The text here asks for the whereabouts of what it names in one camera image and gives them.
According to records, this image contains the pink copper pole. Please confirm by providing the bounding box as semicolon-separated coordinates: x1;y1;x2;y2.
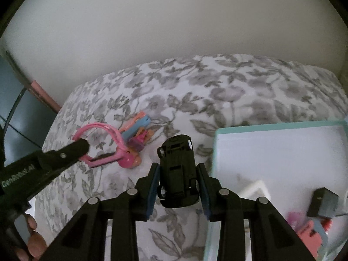
31;80;62;112

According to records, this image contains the black power adapter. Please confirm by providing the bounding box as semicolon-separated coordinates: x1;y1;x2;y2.
307;187;339;218

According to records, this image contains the salmon pink clip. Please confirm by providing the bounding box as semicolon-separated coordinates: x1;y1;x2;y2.
296;220;328;259

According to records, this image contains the floral blanket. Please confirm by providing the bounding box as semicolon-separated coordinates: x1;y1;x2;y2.
35;54;348;261

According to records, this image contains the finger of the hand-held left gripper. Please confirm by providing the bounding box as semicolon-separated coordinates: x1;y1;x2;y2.
38;139;91;180

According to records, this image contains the pink cartoon wristband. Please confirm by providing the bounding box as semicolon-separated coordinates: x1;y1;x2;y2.
74;123;142;169

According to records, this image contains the person's left hand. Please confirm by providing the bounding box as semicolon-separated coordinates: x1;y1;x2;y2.
27;214;48;260

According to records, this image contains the dark cabinet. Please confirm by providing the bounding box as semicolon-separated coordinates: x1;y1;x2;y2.
0;57;59;153

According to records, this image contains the black toy car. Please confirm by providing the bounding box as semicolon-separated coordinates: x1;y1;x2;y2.
157;134;202;208

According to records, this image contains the thin black cable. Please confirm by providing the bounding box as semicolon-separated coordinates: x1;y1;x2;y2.
0;85;42;151

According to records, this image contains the red eye drop bottle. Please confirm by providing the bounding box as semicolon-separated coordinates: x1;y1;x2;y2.
322;217;333;236

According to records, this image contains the teal shallow box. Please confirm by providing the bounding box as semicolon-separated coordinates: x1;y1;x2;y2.
202;120;348;261

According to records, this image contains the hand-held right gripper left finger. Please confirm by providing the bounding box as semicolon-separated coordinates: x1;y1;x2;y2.
41;162;161;261

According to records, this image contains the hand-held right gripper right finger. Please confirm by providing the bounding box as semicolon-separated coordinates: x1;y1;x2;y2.
196;163;317;261

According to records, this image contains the small purple toy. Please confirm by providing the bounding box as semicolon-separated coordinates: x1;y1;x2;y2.
130;130;154;151

